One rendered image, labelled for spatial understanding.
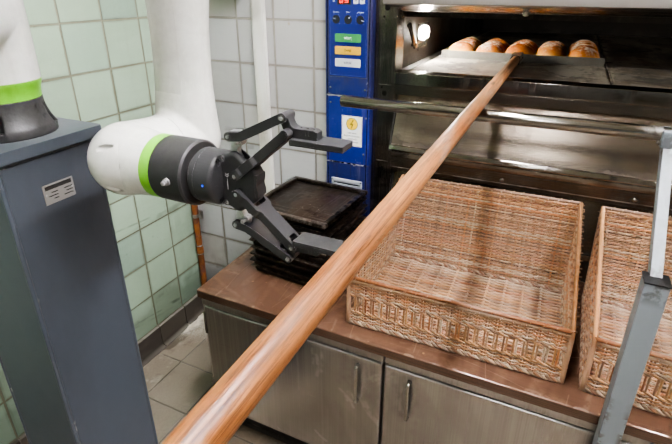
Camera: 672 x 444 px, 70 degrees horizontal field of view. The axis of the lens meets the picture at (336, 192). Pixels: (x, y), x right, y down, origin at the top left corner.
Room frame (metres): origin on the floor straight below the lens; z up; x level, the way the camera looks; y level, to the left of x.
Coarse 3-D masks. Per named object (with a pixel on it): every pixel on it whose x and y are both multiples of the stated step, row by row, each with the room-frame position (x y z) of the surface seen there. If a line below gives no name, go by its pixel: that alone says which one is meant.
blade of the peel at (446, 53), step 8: (448, 56) 1.87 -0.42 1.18; (456, 56) 1.86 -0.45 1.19; (464, 56) 1.84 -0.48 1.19; (472, 56) 1.83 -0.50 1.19; (480, 56) 1.82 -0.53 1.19; (488, 56) 1.81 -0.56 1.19; (496, 56) 1.80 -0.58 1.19; (504, 56) 1.78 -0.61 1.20; (528, 56) 1.75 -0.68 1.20; (536, 56) 1.74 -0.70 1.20; (544, 56) 1.73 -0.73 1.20; (552, 56) 1.72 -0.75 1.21; (560, 56) 1.71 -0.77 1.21; (568, 56) 1.70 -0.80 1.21; (600, 56) 1.86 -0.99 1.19; (560, 64) 1.70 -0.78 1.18; (568, 64) 1.69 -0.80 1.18; (576, 64) 1.68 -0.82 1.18; (584, 64) 1.67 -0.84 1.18; (592, 64) 1.66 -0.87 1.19; (600, 64) 1.65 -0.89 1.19
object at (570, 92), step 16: (400, 80) 1.54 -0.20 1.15; (416, 80) 1.52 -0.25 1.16; (432, 80) 1.50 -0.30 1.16; (448, 80) 1.48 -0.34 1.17; (464, 80) 1.46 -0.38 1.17; (480, 80) 1.44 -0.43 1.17; (512, 80) 1.41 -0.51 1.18; (528, 80) 1.41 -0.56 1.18; (544, 80) 1.41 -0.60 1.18; (544, 96) 1.36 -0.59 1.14; (560, 96) 1.34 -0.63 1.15; (576, 96) 1.33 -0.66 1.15; (592, 96) 1.31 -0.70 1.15; (608, 96) 1.29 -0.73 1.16; (624, 96) 1.28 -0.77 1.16; (640, 96) 1.26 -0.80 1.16; (656, 96) 1.25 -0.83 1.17
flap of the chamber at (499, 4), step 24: (384, 0) 1.41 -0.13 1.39; (408, 0) 1.38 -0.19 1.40; (432, 0) 1.36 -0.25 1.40; (456, 0) 1.33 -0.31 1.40; (480, 0) 1.30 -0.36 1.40; (504, 0) 1.28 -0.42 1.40; (528, 0) 1.26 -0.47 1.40; (552, 0) 1.23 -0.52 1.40; (576, 0) 1.21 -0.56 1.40; (600, 0) 1.19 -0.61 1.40; (624, 0) 1.17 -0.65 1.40; (648, 0) 1.15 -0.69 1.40
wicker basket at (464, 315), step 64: (448, 192) 1.42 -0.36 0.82; (512, 192) 1.35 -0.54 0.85; (384, 256) 1.33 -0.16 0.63; (448, 256) 1.36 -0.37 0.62; (512, 256) 1.29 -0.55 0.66; (576, 256) 1.07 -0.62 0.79; (384, 320) 1.03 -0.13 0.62; (448, 320) 0.96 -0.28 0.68; (512, 320) 0.90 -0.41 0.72; (576, 320) 0.88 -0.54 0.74
